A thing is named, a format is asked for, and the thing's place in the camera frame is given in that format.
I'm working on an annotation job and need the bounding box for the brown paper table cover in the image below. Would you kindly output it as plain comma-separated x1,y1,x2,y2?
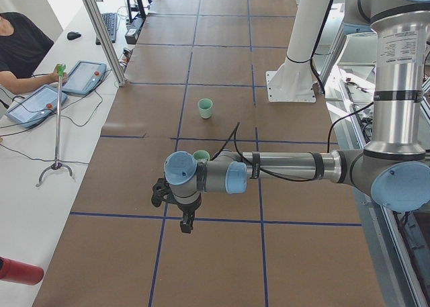
34,0,406,306

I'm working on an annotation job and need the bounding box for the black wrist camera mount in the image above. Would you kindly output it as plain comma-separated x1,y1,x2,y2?
151,178,174,208

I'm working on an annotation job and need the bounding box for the black computer mouse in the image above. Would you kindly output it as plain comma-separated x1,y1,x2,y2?
67,32,81,40

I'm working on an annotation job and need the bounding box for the aluminium frame post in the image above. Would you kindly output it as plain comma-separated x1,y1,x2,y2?
82,0,126,87

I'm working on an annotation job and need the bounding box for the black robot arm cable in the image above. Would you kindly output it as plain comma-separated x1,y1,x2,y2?
210,0,376,182

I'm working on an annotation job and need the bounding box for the red bottle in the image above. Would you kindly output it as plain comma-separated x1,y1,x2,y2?
1,257,44,286

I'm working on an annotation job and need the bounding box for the black keyboard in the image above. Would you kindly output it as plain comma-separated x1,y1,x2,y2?
101,12,118,43

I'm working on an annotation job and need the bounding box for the blue teach pendant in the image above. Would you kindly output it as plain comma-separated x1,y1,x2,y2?
62,60,107,96
5,85,58,128

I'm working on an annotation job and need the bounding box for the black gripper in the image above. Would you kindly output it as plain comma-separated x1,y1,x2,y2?
177,199,202,233

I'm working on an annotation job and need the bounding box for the far blue teach pendant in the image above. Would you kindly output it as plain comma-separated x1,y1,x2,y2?
62,60,107,96

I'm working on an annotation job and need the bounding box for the seated person black shirt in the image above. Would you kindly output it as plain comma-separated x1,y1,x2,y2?
1,12,59,95

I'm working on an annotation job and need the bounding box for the near blue teach pendant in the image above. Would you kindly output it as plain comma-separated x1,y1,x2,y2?
5,85,58,128

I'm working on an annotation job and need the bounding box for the green handled reacher grabber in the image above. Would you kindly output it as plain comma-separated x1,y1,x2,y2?
36,64,73,187

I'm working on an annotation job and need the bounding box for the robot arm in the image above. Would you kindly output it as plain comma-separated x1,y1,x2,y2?
151,0,429,233

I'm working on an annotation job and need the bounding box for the mint cup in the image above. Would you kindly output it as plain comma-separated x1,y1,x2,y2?
198,98,213,119
193,150,210,161

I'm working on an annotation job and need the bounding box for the white pedestal column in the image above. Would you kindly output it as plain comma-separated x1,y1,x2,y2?
266,0,333,103

